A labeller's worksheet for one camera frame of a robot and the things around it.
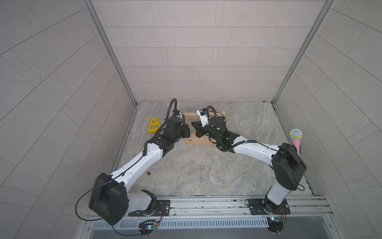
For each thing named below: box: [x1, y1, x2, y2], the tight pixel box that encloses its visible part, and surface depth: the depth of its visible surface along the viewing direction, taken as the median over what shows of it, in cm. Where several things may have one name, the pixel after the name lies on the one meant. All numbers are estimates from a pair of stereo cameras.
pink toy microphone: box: [289, 128, 303, 156], surface depth 70 cm
